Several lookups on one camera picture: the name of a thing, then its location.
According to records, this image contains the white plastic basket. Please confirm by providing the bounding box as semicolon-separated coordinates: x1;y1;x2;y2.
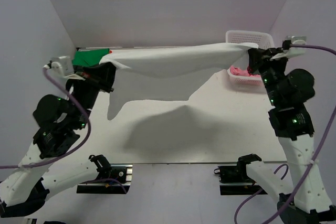
225;30;274;93

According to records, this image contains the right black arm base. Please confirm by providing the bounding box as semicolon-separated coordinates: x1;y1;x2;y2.
214;165;267;196

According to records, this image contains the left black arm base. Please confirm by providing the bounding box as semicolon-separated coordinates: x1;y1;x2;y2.
76;164;133;195

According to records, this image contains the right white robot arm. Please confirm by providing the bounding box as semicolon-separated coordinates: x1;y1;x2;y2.
236;48;335;223

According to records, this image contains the green folded t shirt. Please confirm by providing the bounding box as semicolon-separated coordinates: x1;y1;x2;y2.
72;48;110;67

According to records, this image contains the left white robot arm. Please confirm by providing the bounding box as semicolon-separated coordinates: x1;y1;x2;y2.
1;63;116;218

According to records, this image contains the white t shirt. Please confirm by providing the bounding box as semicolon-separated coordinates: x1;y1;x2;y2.
100;42;258;120

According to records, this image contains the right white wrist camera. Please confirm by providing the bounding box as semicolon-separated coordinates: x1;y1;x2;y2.
270;36;307;60

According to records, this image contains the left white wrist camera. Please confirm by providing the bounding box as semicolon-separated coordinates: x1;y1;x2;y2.
44;56;84;80

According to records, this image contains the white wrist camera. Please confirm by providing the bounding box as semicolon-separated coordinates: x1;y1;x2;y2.
270;36;307;60
44;56;84;80

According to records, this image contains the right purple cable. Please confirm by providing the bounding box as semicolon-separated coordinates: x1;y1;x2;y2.
234;44;336;224

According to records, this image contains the pink t shirt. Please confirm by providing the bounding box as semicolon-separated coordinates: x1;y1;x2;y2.
228;66;261;81

